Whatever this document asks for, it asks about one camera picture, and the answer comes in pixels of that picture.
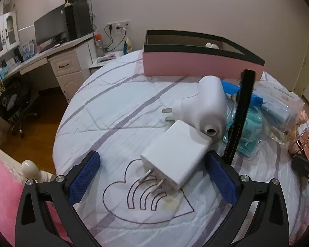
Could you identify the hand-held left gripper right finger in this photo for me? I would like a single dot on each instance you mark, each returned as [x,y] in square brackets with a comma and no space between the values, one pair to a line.
[221,177]

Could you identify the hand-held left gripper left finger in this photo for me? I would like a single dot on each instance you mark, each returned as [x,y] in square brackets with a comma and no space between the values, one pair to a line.
[83,177]

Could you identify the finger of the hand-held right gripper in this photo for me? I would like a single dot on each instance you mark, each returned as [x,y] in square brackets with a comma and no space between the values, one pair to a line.
[305,166]

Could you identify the copper coloured jar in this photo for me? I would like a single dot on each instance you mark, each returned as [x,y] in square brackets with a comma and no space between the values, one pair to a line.
[306,141]

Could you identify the pink pig toy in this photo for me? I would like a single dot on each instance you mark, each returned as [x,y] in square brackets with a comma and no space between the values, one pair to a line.
[302,117]

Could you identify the white charger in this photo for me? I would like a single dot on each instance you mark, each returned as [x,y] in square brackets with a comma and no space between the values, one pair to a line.
[175,154]

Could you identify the clear floss packet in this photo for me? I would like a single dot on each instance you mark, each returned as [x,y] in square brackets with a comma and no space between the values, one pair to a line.
[275,108]

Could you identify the white plug-in device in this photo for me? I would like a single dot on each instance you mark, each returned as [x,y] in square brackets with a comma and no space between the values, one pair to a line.
[208,103]

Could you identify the black comb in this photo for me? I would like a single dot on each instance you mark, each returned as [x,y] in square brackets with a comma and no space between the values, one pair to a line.
[243,103]

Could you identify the pink storage box black rim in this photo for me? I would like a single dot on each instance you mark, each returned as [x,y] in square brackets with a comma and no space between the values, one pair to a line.
[185,63]

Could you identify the pink fleece blanket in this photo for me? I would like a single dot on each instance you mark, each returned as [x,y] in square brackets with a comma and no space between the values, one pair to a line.
[5,185]

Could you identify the black office chair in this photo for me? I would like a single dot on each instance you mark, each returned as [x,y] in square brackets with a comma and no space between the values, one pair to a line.
[15,100]

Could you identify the white drawer unit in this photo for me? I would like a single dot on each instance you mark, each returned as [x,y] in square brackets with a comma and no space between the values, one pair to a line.
[67,74]

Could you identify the white nightstand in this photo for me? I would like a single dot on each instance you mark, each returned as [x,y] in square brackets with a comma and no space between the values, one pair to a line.
[100,65]

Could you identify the small packet on nightstand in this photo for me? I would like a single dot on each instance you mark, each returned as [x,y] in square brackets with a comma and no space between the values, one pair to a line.
[105,58]

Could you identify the white plush toy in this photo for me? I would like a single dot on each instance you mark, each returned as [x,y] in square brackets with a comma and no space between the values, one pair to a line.
[211,45]

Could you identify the clear bottle orange cap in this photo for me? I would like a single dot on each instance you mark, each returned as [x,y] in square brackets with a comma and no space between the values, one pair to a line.
[100,45]

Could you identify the white desk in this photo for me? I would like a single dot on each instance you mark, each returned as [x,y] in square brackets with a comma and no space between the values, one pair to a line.
[67,45]

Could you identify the yellow blue snack bag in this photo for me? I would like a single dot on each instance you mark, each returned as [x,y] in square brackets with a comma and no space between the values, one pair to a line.
[128,46]

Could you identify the blue white boxes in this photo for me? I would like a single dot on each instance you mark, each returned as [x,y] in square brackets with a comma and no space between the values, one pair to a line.
[28,50]

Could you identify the black computer monitor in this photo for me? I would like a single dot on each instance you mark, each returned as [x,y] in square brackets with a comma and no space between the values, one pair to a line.
[50,25]

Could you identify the black computer tower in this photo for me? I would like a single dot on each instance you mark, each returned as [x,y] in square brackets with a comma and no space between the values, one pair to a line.
[77,22]

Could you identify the white glass-door cabinet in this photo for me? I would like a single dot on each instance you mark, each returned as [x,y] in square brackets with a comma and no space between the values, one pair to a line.
[5,30]

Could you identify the white bed post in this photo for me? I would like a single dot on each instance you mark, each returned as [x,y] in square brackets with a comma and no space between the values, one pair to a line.
[29,167]

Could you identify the white wall outlet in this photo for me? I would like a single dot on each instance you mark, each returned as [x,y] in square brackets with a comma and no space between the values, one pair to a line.
[118,25]

